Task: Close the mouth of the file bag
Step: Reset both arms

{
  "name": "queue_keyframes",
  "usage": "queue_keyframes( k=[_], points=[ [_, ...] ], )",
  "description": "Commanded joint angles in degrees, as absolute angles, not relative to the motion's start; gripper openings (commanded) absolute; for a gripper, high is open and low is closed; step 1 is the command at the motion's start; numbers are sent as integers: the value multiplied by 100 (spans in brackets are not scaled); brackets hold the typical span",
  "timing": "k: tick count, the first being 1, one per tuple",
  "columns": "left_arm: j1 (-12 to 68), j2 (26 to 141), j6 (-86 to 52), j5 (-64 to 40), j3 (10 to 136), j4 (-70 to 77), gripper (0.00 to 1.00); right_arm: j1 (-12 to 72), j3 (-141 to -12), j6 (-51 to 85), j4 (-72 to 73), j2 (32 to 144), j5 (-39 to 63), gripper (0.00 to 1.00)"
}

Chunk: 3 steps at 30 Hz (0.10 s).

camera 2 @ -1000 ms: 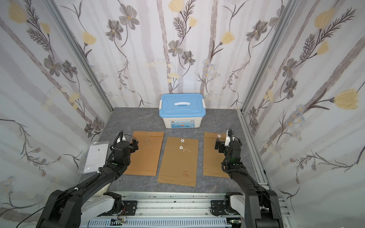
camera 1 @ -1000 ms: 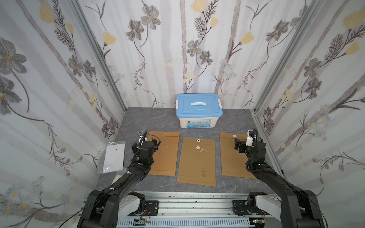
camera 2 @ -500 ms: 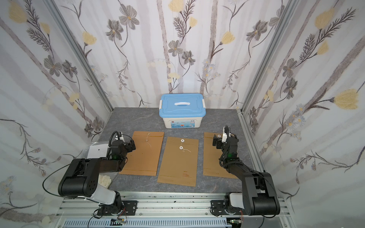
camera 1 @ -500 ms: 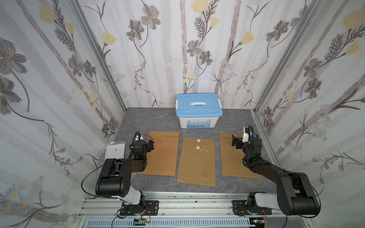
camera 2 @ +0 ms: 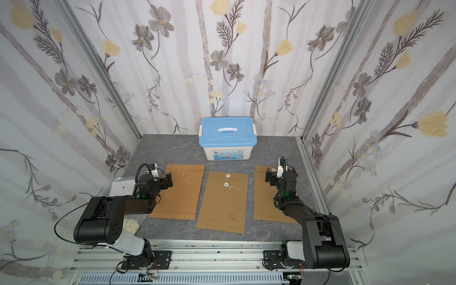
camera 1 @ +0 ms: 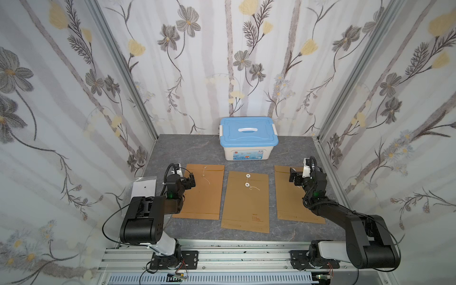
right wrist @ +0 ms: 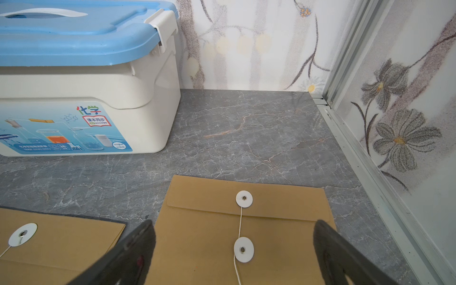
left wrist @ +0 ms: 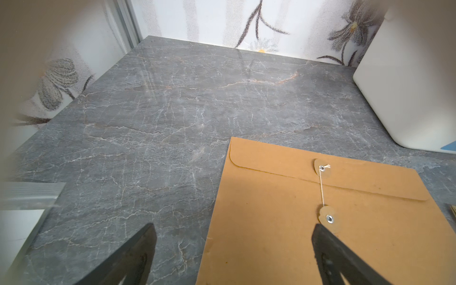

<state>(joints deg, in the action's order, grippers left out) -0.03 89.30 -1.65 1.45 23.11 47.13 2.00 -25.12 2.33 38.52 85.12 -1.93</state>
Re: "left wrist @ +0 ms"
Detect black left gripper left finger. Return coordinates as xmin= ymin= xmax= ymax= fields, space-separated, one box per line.
xmin=77 ymin=223 xmax=157 ymax=285

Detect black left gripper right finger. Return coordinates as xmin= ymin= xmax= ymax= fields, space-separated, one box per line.
xmin=311 ymin=224 xmax=390 ymax=285

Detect blue lidded storage box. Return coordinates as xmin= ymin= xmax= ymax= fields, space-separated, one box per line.
xmin=353 ymin=8 xmax=456 ymax=154

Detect kraft file bag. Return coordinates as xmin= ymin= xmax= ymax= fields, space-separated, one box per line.
xmin=197 ymin=137 xmax=456 ymax=285

